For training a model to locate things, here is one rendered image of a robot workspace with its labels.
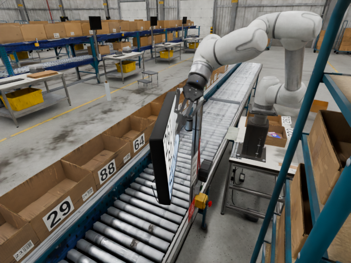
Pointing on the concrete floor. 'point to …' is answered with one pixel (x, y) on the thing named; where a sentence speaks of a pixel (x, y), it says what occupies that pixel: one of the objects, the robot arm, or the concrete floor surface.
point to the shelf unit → (344, 192)
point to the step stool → (148, 77)
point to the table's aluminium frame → (249, 192)
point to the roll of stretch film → (107, 91)
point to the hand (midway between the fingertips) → (178, 124)
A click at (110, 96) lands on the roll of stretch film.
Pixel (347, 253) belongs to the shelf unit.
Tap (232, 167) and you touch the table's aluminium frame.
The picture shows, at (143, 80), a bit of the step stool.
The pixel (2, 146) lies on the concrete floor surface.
